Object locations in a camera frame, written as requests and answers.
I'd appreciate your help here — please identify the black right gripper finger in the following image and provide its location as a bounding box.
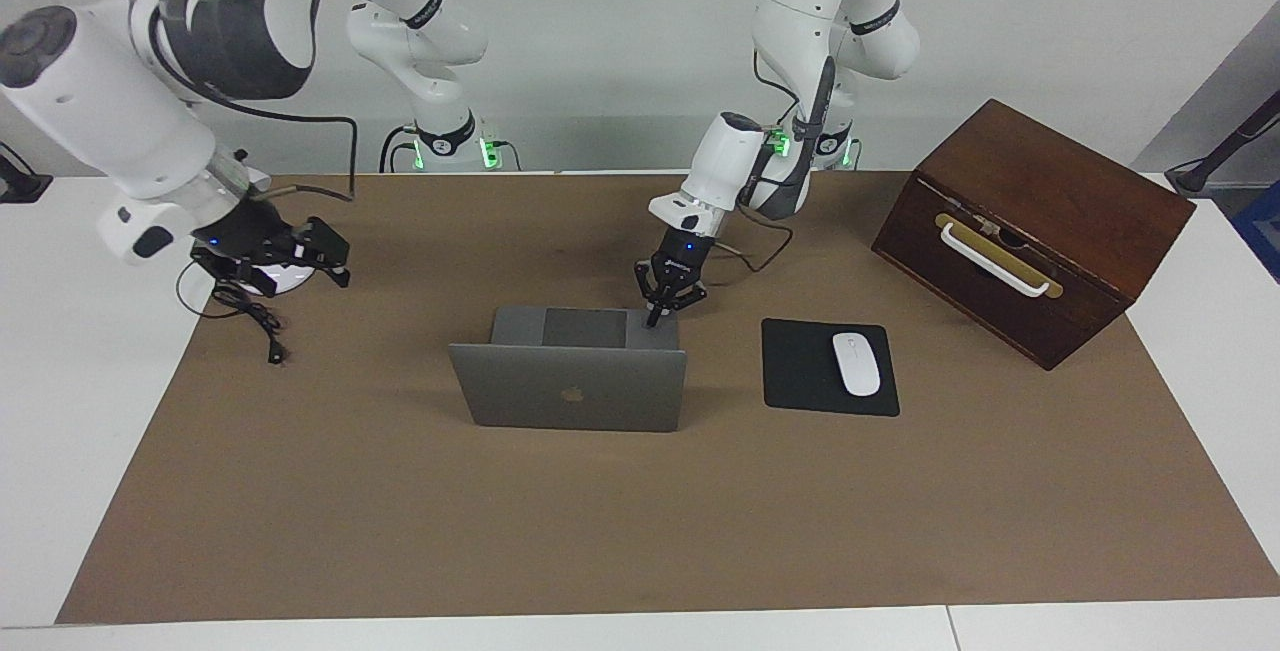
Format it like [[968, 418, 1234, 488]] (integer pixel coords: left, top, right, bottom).
[[300, 217, 352, 289], [213, 265, 276, 298]]

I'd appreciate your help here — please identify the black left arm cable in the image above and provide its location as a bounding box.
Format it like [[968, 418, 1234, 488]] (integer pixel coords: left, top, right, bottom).
[[715, 216, 797, 276]]

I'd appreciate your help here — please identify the black stand foot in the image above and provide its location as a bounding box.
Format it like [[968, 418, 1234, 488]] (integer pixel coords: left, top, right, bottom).
[[0, 141, 53, 204]]

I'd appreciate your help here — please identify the black tripod leg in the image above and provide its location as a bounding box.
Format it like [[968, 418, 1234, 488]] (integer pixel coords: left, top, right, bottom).
[[1165, 91, 1280, 198]]

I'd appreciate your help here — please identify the silver laptop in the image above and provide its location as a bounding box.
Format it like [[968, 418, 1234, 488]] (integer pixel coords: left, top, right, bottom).
[[448, 306, 688, 433]]

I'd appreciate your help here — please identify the white box handle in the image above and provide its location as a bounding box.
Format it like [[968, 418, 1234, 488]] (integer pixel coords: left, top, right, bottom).
[[940, 222, 1053, 298]]

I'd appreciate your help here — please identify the black mouse pad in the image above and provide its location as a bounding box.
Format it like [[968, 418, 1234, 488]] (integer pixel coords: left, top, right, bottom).
[[761, 318, 901, 418]]

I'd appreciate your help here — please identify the dark brown wooden box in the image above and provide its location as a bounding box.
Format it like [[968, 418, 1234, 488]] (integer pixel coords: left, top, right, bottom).
[[871, 98, 1197, 372]]

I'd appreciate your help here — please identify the white computer mouse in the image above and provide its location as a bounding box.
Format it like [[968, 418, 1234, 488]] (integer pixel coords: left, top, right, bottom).
[[832, 332, 882, 398]]

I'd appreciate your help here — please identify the blue crate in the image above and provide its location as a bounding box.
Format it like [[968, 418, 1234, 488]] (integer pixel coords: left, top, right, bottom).
[[1232, 181, 1280, 282]]

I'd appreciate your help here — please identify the black arm base cable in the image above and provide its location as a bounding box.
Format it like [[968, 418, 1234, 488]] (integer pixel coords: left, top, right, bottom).
[[378, 126, 421, 174]]

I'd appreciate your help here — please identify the white desk lamp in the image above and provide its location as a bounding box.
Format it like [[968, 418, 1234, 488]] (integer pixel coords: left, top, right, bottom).
[[236, 251, 322, 296]]

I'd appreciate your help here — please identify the brown table mat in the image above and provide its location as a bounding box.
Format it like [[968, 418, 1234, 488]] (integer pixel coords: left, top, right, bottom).
[[55, 171, 1280, 625]]

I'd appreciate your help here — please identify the black lamp power cord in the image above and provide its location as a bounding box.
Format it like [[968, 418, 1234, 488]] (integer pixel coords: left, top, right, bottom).
[[176, 256, 289, 366]]

